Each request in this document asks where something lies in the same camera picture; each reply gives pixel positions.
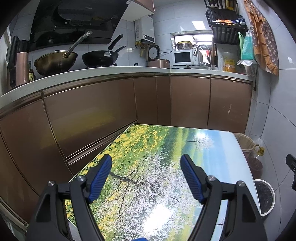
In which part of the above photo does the white trash bin black liner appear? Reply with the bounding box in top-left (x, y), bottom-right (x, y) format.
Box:
top-left (254, 179), bottom-right (275, 218)

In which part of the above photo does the beige lined trash bin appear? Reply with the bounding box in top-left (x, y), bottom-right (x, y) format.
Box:
top-left (234, 133), bottom-right (255, 159)

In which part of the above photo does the cooking oil jug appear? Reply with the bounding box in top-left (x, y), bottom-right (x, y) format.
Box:
top-left (247, 144), bottom-right (265, 180)

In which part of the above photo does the yellow package on counter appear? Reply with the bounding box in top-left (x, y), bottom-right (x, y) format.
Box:
top-left (223, 57), bottom-right (235, 73)

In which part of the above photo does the orange patterned cloth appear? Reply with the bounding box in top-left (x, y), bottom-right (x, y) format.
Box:
top-left (243, 1), bottom-right (279, 76)

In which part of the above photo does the teal hanging bag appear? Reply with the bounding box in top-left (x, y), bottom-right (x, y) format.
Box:
top-left (238, 32), bottom-right (254, 60)

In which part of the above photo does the chrome faucet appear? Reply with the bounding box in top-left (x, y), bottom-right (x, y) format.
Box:
top-left (193, 44), bottom-right (213, 70)

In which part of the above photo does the white microwave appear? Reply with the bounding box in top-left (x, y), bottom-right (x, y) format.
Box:
top-left (172, 49), bottom-right (199, 66)

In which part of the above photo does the brass wok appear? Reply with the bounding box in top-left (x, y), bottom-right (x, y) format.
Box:
top-left (34, 31), bottom-right (93, 76)

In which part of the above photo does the black dish rack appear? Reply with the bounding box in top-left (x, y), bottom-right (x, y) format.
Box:
top-left (204, 0), bottom-right (247, 45)

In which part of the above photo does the copper thermos bottle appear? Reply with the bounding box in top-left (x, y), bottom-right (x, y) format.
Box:
top-left (16, 40), bottom-right (29, 86)

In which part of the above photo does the black frying pan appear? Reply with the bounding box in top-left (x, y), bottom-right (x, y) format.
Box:
top-left (82, 34), bottom-right (125, 68)

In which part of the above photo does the white water heater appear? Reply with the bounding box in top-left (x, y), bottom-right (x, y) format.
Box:
top-left (134, 16), bottom-right (155, 44)

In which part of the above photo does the black range hood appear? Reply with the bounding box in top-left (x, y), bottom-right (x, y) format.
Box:
top-left (30, 0), bottom-right (130, 51)

